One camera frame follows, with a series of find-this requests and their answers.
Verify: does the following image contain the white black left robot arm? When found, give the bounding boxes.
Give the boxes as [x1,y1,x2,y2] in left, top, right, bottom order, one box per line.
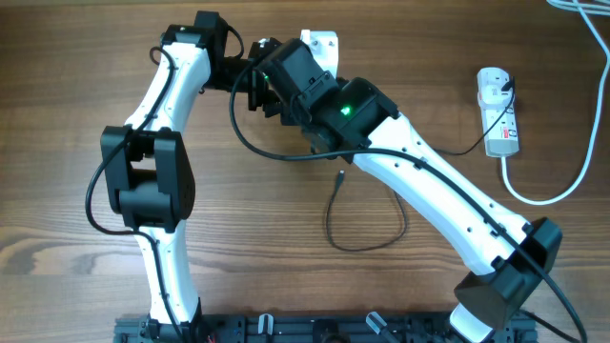
[94,10,280,342]

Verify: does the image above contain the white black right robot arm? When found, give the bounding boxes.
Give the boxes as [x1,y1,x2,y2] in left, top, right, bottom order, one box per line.
[250,38,562,342]

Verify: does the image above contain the white USB charger plug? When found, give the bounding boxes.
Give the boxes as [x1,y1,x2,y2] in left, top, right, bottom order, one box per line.
[478,84,512,110]

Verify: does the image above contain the white power strip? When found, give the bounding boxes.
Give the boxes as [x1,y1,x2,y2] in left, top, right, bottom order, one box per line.
[476,67,520,159]

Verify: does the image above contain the black USB charging cable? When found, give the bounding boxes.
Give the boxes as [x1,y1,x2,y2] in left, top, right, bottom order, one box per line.
[325,77,517,252]

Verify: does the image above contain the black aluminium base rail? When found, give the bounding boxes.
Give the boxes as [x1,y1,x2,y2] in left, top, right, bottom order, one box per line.
[112,312,539,343]

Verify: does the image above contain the white power strip cord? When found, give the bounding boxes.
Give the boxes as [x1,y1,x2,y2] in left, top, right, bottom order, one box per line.
[499,0,610,207]

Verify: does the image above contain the white cables at corner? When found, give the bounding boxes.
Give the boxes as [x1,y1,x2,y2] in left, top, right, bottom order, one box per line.
[545,0,610,17]

